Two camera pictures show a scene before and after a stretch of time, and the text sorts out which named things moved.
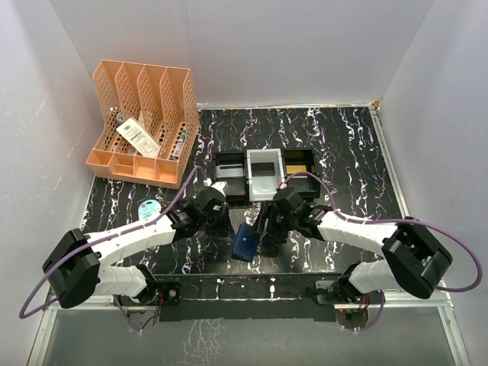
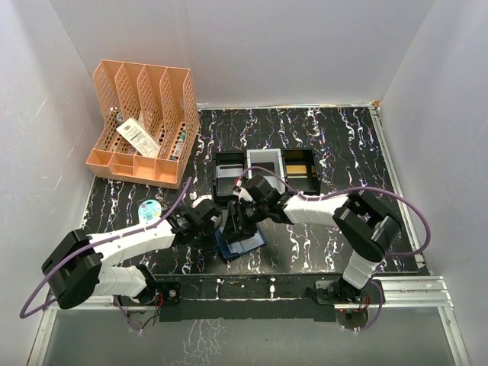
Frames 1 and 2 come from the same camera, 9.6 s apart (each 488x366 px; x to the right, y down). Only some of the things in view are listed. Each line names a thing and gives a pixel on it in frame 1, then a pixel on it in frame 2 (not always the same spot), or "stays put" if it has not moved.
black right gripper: [272, 234] -> [235, 217]
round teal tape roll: [149, 209] stays put
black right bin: [303, 160] stays put
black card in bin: [263, 168] stays put
